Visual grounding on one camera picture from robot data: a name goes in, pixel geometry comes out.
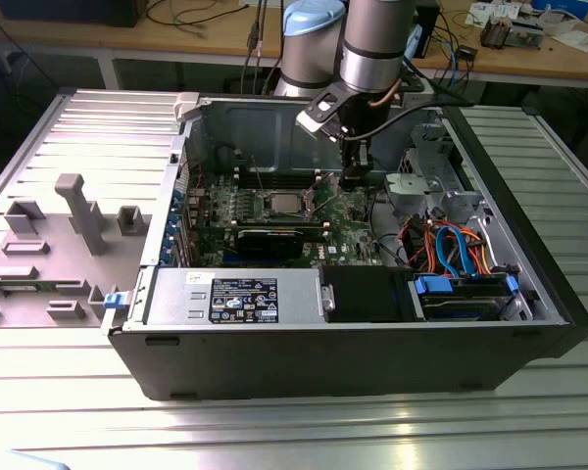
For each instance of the large black box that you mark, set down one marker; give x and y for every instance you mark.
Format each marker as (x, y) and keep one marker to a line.
(68, 12)

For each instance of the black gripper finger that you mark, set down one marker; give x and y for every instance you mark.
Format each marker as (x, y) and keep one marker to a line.
(357, 166)

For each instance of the pale blue teach pendant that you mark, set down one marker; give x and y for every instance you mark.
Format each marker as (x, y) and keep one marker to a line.
(34, 464)

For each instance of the grey parts rack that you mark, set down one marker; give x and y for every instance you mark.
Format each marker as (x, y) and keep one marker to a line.
(54, 267)

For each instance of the blue disk carrier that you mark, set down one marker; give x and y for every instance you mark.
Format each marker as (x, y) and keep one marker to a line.
(431, 285)

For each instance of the small black adapter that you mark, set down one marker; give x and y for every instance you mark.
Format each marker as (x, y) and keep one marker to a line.
(466, 52)

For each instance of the grey circuit module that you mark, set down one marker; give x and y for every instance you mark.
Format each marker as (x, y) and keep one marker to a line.
(526, 32)

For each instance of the metal disk bay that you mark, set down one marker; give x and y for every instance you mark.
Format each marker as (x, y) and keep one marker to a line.
(458, 202)

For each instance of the wooden desk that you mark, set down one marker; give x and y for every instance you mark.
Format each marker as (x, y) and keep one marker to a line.
(127, 36)

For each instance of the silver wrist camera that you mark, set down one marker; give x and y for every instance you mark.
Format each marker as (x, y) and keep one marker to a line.
(309, 122)

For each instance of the black hard disk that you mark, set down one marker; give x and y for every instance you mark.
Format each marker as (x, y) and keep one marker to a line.
(460, 306)

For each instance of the black RAM slot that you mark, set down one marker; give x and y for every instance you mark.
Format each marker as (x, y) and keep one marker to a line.
(284, 181)
(284, 185)
(284, 225)
(316, 234)
(284, 220)
(284, 176)
(316, 229)

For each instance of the CPU socket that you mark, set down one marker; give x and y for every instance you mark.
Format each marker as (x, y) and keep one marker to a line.
(266, 204)

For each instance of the black plastic box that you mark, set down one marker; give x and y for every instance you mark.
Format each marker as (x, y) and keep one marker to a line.
(362, 294)

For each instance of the silver power supply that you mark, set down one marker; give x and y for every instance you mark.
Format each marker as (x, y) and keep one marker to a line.
(186, 303)

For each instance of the black graphics card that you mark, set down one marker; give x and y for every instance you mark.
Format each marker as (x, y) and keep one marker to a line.
(269, 244)

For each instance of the green motherboard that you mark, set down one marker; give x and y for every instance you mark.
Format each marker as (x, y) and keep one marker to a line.
(345, 235)

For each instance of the metal locking lever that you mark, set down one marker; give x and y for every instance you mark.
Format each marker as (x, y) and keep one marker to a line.
(260, 181)
(328, 200)

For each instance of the black PC case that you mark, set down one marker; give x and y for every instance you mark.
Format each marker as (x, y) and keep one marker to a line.
(323, 362)

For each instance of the metal heat sink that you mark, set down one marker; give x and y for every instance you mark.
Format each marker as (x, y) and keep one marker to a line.
(495, 32)

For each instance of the pale grey case latch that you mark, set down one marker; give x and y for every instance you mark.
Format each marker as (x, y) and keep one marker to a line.
(186, 105)

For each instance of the black upright box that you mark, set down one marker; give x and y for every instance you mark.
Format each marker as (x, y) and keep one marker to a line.
(431, 29)

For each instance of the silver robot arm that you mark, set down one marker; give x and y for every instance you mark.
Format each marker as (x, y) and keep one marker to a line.
(372, 49)

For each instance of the green RAM stick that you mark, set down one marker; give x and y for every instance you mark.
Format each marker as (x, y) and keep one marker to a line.
(22, 286)

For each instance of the white paper sheet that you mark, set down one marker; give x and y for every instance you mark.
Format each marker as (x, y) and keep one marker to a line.
(580, 40)
(480, 12)

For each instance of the blue case latch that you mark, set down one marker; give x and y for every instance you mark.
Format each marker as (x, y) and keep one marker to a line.
(116, 300)

